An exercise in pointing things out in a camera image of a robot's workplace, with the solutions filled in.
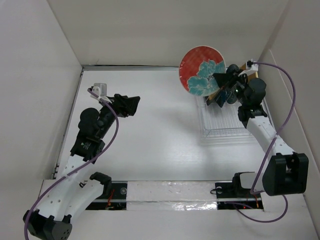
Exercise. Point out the round dark teal plate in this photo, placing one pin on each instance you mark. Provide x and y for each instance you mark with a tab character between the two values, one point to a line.
230	97

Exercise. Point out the white wire dish rack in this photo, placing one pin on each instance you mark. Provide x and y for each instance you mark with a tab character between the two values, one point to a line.
219	124

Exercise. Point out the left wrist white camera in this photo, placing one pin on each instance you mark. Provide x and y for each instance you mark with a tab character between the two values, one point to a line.
99	91

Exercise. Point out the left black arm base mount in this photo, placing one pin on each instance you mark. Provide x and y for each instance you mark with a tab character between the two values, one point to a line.
114	194

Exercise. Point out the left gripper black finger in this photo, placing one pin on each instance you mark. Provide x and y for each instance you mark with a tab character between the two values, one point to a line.
125	102
125	111

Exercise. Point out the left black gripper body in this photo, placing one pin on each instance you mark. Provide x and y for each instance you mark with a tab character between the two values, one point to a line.
108	116

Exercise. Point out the wrist white camera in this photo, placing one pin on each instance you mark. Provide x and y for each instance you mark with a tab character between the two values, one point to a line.
249	68
99	91

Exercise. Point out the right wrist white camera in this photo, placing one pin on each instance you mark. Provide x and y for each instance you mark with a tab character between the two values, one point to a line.
249	68

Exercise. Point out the dark blue shell-shaped plate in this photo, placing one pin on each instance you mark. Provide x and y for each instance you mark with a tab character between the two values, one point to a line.
222	97

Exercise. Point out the red and teal floral plate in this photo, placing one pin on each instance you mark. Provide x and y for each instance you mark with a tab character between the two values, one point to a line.
197	69

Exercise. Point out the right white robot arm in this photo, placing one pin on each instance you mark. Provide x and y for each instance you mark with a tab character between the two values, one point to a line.
283	171

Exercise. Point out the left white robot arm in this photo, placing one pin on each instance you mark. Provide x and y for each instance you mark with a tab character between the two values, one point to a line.
52	215

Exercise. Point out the black square plate yellow centre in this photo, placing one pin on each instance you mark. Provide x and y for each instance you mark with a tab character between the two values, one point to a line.
212	97

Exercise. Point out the orange woven bamboo plate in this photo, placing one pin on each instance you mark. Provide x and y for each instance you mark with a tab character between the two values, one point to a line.
252	76

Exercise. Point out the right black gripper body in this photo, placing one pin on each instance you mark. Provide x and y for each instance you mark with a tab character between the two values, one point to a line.
241	98

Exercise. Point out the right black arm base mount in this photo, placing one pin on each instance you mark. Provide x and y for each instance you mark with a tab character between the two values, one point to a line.
230	195

